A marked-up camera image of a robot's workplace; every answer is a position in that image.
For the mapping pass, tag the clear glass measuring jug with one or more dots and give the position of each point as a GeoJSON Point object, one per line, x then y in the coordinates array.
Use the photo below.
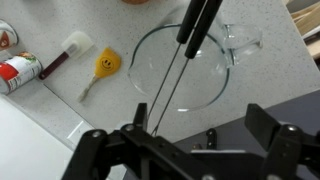
{"type": "Point", "coordinates": [206, 86]}

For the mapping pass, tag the yellow smiley face spatula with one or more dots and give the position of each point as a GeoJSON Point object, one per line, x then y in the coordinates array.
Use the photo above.
{"type": "Point", "coordinates": [106, 63]}

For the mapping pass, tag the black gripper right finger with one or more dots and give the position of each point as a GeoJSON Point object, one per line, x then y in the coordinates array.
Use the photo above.
{"type": "Point", "coordinates": [286, 156]}

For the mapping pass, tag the round cork lid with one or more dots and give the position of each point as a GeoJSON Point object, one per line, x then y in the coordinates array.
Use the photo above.
{"type": "Point", "coordinates": [135, 1]}

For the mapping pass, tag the red white tomato can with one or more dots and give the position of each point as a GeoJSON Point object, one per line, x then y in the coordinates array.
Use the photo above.
{"type": "Point", "coordinates": [20, 71]}

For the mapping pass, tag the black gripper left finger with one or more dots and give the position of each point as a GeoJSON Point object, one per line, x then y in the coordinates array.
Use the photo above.
{"type": "Point", "coordinates": [100, 156]}

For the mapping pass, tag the small spice jar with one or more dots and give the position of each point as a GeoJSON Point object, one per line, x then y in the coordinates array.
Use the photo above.
{"type": "Point", "coordinates": [6, 35]}

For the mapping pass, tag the black utensil yellow cap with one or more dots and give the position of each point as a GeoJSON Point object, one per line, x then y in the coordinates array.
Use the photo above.
{"type": "Point", "coordinates": [205, 30]}

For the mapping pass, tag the open wooden utensil drawer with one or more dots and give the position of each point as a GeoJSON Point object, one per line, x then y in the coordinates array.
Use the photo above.
{"type": "Point", "coordinates": [308, 23]}

